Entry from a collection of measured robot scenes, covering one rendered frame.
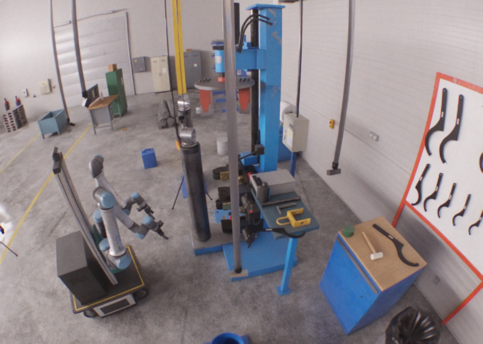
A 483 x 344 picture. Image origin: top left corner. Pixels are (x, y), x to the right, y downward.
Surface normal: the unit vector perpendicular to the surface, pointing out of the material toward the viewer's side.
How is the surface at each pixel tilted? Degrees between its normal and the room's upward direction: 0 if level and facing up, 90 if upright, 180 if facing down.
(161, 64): 90
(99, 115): 90
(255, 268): 0
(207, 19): 90
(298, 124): 90
